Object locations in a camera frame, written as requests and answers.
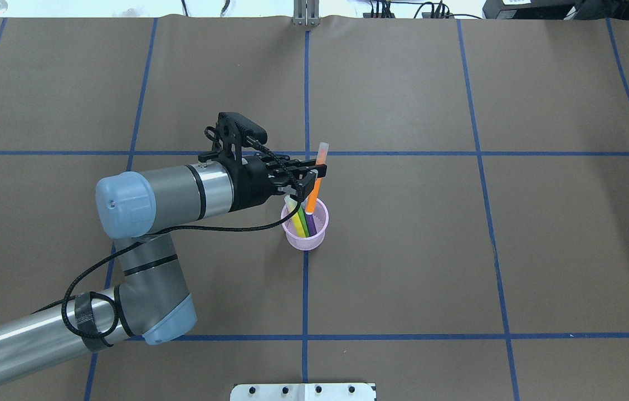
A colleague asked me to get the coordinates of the purple marker pen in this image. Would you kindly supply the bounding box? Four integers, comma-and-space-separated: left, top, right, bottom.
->
304, 212, 318, 238

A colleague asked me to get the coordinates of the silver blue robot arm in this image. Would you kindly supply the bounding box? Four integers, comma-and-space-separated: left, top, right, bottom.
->
0, 151, 327, 386

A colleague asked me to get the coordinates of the aluminium frame post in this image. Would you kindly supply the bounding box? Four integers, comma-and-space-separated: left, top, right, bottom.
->
292, 0, 321, 27

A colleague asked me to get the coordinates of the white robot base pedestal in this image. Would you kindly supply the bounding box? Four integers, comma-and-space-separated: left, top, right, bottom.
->
230, 383, 377, 400

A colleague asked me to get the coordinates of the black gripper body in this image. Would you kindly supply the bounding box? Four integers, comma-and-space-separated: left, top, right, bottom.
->
228, 157, 292, 212

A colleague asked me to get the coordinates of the orange marker pen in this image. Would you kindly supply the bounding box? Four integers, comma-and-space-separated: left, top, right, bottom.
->
305, 142, 329, 215

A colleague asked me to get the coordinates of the green marker pen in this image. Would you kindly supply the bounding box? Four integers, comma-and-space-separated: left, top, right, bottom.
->
284, 195, 309, 238

